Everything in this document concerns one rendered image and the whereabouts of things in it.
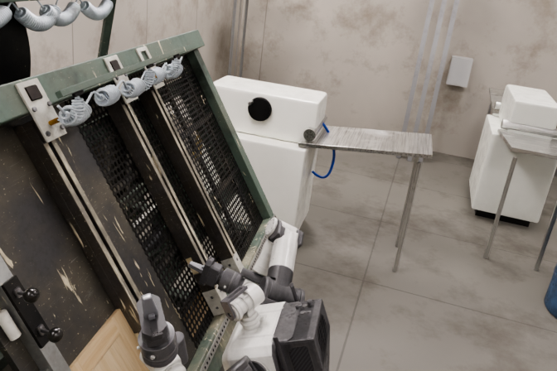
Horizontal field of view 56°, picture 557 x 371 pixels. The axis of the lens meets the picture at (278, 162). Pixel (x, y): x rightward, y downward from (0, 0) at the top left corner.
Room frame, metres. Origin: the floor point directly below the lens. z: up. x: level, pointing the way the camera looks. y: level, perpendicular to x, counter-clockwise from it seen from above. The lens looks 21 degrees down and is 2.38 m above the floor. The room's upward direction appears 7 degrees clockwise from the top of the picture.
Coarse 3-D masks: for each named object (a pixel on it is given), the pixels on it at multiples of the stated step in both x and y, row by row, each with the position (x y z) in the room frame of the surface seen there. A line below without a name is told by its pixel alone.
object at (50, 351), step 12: (0, 264) 1.14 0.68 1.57; (0, 276) 1.12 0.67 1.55; (12, 276) 1.15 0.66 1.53; (0, 288) 1.10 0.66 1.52; (0, 300) 1.10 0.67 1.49; (12, 312) 1.10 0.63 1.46; (24, 324) 1.09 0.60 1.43; (24, 336) 1.09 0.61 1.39; (36, 348) 1.09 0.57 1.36; (48, 348) 1.11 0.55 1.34; (36, 360) 1.09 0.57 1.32; (48, 360) 1.09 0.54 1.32; (60, 360) 1.11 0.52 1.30
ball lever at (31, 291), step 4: (16, 288) 1.12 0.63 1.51; (20, 288) 1.12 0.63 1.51; (28, 288) 1.06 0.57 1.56; (32, 288) 1.06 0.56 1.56; (16, 292) 1.11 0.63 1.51; (20, 292) 1.10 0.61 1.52; (24, 292) 1.05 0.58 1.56; (28, 292) 1.05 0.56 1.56; (32, 292) 1.05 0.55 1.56; (36, 292) 1.06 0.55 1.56; (20, 296) 1.11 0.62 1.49; (24, 296) 1.04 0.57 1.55; (28, 296) 1.04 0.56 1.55; (32, 296) 1.04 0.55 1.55; (36, 296) 1.05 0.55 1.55; (24, 300) 1.04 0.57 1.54; (28, 300) 1.04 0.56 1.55; (32, 300) 1.04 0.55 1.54; (36, 300) 1.05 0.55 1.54
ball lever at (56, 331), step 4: (36, 328) 1.10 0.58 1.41; (40, 328) 1.10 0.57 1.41; (44, 328) 1.11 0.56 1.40; (52, 328) 1.05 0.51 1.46; (56, 328) 1.05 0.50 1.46; (60, 328) 1.06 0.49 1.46; (40, 332) 1.10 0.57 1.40; (44, 332) 1.08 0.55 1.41; (48, 332) 1.04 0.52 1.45; (52, 332) 1.04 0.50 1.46; (56, 332) 1.04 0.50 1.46; (60, 332) 1.05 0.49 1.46; (48, 336) 1.03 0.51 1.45; (52, 336) 1.03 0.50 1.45; (56, 336) 1.03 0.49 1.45; (60, 336) 1.04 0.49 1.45; (52, 340) 1.03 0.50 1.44; (56, 340) 1.03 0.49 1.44; (60, 340) 1.04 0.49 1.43
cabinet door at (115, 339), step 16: (112, 320) 1.38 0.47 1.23; (96, 336) 1.29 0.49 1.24; (112, 336) 1.34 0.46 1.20; (128, 336) 1.40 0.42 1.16; (80, 352) 1.22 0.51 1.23; (96, 352) 1.25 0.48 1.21; (112, 352) 1.31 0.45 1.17; (128, 352) 1.36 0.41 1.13; (80, 368) 1.18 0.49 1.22; (96, 368) 1.22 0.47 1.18; (112, 368) 1.27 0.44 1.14; (128, 368) 1.33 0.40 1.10; (144, 368) 1.38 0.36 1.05
